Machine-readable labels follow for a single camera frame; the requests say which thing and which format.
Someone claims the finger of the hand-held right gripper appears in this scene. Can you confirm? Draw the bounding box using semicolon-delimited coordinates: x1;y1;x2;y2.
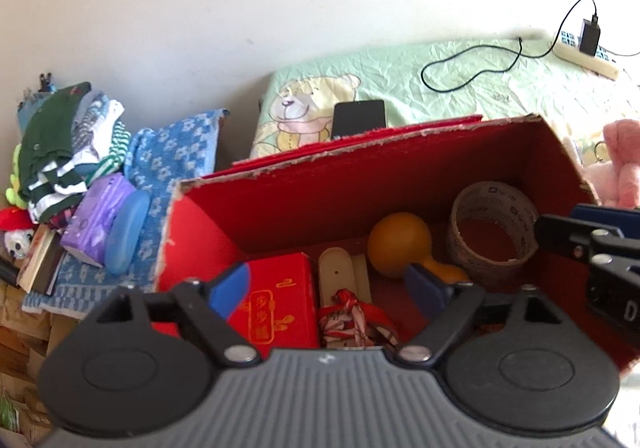
570;204;640;229
534;213;640;350

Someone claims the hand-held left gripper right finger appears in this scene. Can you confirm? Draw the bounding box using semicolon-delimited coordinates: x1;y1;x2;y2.
397;262;563;370

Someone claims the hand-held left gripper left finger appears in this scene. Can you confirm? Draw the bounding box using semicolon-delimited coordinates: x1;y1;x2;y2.
95;262;262;370

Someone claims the orange gourd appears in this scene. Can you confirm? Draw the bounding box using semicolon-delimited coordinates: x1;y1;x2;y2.
367;212;471;286

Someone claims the clear tape roll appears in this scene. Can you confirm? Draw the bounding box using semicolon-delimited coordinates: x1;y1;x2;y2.
446;181;540;286

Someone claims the red cardboard box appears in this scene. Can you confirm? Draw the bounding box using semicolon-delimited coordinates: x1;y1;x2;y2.
152;113;640;374

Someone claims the small red gift box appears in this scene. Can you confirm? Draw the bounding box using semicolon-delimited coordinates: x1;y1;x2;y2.
227;252;321;361

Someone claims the pink plush toy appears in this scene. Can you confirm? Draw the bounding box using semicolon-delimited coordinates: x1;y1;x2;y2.
582;118;640;209

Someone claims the blue glasses case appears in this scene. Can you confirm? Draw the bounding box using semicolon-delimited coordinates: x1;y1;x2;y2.
104;189;152;275

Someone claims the white power strip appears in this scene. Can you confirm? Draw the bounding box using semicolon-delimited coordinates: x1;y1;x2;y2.
556;31;621;82

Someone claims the blue patterned towel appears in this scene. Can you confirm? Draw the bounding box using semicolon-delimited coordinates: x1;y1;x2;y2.
22;108;231;321

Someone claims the purple tissue pack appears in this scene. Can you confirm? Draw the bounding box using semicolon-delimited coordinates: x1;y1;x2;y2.
60;172;137;269

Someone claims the black charger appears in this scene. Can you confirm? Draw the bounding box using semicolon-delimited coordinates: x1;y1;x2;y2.
578;16;602;58

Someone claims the black smartphone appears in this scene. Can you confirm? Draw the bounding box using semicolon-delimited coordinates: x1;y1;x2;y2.
331;99;388;140

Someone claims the green striped white cloth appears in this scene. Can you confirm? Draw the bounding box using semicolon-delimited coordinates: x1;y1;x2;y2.
95;121;132;179

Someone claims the stack of books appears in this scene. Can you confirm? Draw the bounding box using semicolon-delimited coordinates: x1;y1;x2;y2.
17;223;68;296

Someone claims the green teddy bear pillow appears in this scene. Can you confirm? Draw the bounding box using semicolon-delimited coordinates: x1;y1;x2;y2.
250;36;640;209

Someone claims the white patterned cloth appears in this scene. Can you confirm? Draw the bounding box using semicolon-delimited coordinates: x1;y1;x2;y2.
72;92;126;164

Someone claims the red and white plush toy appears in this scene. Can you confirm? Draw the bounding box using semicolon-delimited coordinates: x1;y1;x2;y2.
0;207;38;261

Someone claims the brown cardboard box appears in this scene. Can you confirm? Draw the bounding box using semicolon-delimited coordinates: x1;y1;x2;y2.
0;273;76;448

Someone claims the green plush toy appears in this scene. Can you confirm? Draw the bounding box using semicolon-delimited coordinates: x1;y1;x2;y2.
6;143;31;209

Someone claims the blue denim cloth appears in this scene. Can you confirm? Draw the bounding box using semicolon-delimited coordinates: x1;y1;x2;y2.
17;88;51;134

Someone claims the black charger cable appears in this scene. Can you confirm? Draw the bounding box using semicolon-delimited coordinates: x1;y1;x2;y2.
421;0;599;93

